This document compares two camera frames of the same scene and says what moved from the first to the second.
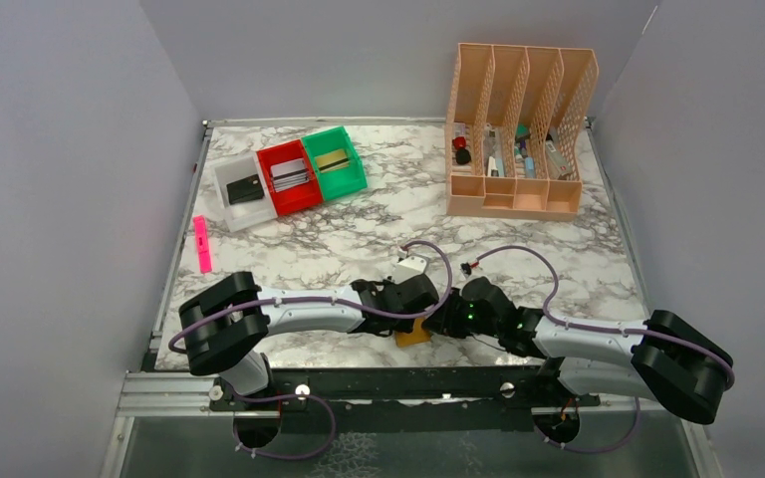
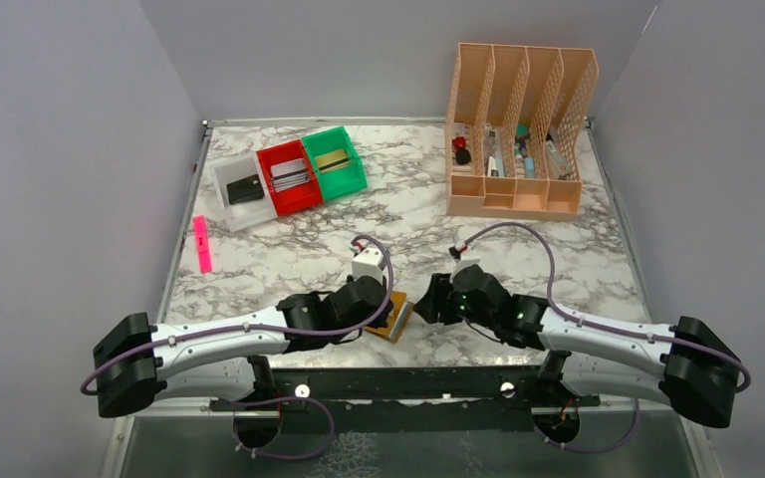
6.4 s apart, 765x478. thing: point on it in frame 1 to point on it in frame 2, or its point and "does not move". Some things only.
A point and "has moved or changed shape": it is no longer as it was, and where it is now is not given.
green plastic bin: x=339 y=182 does not move
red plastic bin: x=296 y=197 does not move
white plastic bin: x=248 y=213 does not move
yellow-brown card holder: x=419 y=337 has moved or changed shape
